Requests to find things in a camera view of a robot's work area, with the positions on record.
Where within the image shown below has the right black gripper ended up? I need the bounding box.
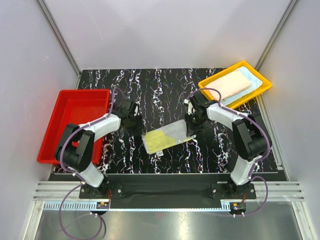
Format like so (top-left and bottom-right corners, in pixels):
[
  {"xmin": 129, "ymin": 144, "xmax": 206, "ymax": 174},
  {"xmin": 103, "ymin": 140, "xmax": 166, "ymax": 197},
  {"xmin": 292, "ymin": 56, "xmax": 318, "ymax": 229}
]
[{"xmin": 184, "ymin": 112, "xmax": 206, "ymax": 137}]

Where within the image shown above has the olive yellow towel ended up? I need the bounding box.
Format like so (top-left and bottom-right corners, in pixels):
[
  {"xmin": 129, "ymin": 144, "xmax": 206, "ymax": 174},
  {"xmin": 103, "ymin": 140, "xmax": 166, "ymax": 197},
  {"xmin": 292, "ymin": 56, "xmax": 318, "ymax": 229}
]
[{"xmin": 142, "ymin": 120, "xmax": 195, "ymax": 155}]

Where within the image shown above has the pink towel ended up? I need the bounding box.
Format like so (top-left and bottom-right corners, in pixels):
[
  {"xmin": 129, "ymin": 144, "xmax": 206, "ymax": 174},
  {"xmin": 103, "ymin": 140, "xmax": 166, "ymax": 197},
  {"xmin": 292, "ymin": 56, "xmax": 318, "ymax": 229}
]
[{"xmin": 205, "ymin": 75, "xmax": 248, "ymax": 100}]

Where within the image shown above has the light blue towel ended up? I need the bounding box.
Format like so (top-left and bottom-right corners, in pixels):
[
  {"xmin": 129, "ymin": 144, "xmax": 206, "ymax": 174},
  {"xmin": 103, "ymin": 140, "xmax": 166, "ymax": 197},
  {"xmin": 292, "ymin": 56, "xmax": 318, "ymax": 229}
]
[{"xmin": 221, "ymin": 66, "xmax": 263, "ymax": 106}]

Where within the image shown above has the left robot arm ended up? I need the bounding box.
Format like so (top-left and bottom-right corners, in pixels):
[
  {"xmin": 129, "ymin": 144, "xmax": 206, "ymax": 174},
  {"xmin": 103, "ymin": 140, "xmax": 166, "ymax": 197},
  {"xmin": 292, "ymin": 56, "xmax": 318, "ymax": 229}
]
[{"xmin": 54, "ymin": 100, "xmax": 146, "ymax": 198}]

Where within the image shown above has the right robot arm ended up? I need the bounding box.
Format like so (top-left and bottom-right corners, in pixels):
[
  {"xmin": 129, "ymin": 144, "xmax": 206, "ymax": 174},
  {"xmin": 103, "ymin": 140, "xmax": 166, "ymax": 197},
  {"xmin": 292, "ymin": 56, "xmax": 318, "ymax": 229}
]
[{"xmin": 184, "ymin": 92, "xmax": 272, "ymax": 199}]

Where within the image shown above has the yellow plastic tray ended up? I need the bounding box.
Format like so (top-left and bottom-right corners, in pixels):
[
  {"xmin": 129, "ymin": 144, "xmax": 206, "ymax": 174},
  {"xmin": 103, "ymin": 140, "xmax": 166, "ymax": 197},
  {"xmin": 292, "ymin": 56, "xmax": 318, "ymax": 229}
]
[{"xmin": 198, "ymin": 60, "xmax": 273, "ymax": 110}]

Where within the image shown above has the red plastic bin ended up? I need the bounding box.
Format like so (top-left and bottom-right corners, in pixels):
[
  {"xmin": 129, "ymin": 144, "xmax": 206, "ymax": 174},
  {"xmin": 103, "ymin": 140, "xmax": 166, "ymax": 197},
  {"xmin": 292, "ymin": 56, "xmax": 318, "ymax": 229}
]
[{"xmin": 37, "ymin": 89, "xmax": 110, "ymax": 166}]

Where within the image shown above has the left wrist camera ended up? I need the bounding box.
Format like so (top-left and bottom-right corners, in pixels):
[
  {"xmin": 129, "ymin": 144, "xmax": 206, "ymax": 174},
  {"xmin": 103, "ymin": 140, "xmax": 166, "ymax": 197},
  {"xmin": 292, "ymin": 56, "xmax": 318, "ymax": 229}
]
[{"xmin": 133, "ymin": 103, "xmax": 140, "ymax": 116}]

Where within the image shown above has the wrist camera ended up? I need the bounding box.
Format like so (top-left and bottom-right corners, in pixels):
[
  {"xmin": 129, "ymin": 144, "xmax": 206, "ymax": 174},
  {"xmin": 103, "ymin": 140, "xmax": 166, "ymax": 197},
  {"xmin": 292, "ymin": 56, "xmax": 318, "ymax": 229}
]
[
  {"xmin": 183, "ymin": 99, "xmax": 195, "ymax": 115},
  {"xmin": 133, "ymin": 103, "xmax": 140, "ymax": 116}
]

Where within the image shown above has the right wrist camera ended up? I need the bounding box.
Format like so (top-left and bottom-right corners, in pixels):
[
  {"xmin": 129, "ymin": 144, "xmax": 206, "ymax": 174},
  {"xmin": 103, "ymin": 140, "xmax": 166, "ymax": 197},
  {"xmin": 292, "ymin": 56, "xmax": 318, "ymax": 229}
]
[{"xmin": 183, "ymin": 99, "xmax": 195, "ymax": 115}]

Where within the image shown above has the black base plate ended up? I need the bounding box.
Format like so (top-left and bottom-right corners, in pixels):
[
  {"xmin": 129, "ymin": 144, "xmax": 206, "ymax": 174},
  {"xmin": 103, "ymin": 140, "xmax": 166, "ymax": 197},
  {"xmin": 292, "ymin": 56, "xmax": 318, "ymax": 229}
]
[{"xmin": 79, "ymin": 173, "xmax": 257, "ymax": 211}]

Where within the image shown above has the white slotted cable duct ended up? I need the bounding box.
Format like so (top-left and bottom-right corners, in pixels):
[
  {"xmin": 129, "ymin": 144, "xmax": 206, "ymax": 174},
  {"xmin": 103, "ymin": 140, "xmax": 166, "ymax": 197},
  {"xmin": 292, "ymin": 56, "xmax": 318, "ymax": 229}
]
[{"xmin": 43, "ymin": 201, "xmax": 110, "ymax": 212}]

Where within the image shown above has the left aluminium frame post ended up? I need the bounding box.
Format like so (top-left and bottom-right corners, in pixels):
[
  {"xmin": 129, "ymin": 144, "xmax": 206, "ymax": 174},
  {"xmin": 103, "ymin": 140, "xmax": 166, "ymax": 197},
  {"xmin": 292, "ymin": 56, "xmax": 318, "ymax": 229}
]
[{"xmin": 35, "ymin": 0, "xmax": 82, "ymax": 90}]

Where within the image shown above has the aluminium frame post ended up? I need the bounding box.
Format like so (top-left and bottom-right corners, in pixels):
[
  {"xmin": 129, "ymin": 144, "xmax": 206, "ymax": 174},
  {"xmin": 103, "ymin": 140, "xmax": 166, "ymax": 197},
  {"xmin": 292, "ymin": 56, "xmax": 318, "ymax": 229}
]
[
  {"xmin": 35, "ymin": 0, "xmax": 82, "ymax": 90},
  {"xmin": 254, "ymin": 0, "xmax": 299, "ymax": 71}
]

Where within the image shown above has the right aluminium frame post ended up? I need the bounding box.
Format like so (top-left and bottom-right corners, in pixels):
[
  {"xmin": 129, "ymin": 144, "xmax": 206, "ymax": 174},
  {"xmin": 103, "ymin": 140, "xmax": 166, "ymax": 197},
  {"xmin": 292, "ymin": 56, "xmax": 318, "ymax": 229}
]
[{"xmin": 254, "ymin": 0, "xmax": 299, "ymax": 71}]

